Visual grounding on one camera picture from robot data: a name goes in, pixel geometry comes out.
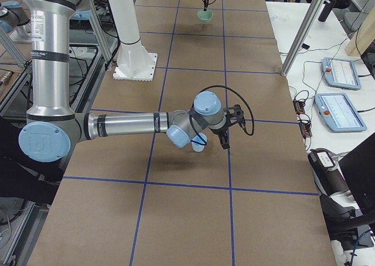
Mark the green ceramic bowl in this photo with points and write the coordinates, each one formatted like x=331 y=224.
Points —
x=205 y=16

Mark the near blue teach pendant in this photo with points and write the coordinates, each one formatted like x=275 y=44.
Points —
x=338 y=113

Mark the aluminium frame post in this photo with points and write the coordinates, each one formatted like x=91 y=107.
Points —
x=303 y=30

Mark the blue teach pendant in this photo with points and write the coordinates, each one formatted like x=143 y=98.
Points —
x=340 y=73
x=338 y=113

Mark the far blue teach pendant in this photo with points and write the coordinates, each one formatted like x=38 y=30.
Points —
x=340 y=73

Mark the black monitor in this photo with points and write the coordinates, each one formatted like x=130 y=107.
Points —
x=358 y=170

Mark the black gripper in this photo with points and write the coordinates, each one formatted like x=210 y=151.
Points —
x=220 y=132

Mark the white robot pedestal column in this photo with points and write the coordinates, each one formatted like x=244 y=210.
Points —
x=126 y=24

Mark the light blue plastic cup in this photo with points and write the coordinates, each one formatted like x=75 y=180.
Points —
x=199 y=142

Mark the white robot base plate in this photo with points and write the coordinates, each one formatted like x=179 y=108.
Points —
x=131 y=66

